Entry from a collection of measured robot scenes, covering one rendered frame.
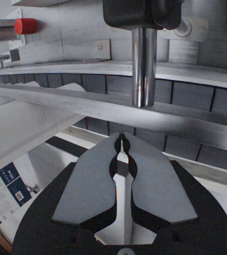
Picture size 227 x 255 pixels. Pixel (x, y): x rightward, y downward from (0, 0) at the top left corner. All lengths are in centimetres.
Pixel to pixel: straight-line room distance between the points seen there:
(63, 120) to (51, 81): 10
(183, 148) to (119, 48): 15
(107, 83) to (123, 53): 6
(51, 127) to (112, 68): 9
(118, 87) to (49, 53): 19
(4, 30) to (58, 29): 16
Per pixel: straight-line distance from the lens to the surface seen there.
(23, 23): 35
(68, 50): 29
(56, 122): 17
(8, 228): 41
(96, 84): 19
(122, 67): 17
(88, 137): 20
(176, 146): 18
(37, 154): 44
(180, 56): 20
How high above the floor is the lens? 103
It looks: 48 degrees down
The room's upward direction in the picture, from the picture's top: 129 degrees counter-clockwise
